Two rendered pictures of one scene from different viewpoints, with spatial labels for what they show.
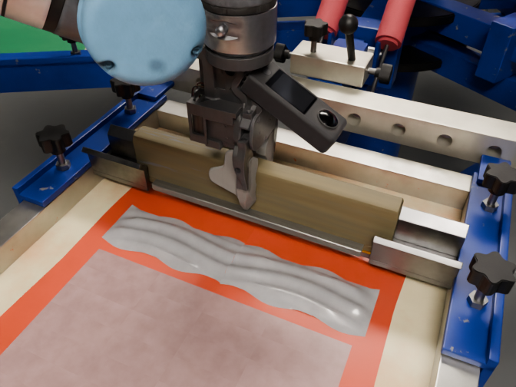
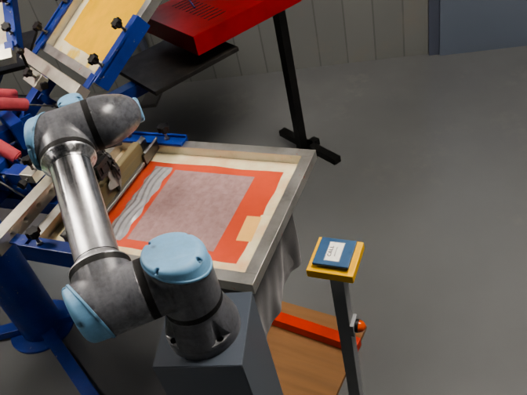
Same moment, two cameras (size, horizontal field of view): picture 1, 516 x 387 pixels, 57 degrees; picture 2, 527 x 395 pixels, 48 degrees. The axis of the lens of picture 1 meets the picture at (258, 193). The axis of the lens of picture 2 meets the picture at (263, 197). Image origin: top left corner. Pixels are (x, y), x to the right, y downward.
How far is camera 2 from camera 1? 171 cm
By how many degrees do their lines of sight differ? 62
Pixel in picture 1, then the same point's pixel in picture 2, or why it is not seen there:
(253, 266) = (142, 194)
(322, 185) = (124, 157)
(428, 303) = (161, 156)
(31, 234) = not seen: hidden behind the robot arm
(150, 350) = (173, 210)
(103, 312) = (158, 226)
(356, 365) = (181, 168)
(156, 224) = (117, 223)
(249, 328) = (167, 191)
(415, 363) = (182, 157)
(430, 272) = (154, 148)
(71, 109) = not seen: outside the picture
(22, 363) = not seen: hidden behind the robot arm
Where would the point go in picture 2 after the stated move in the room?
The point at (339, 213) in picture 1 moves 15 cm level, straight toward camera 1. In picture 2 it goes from (132, 159) to (174, 157)
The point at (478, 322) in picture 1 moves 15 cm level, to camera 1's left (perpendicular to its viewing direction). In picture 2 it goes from (173, 139) to (171, 164)
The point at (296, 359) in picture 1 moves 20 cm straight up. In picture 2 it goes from (179, 179) to (161, 131)
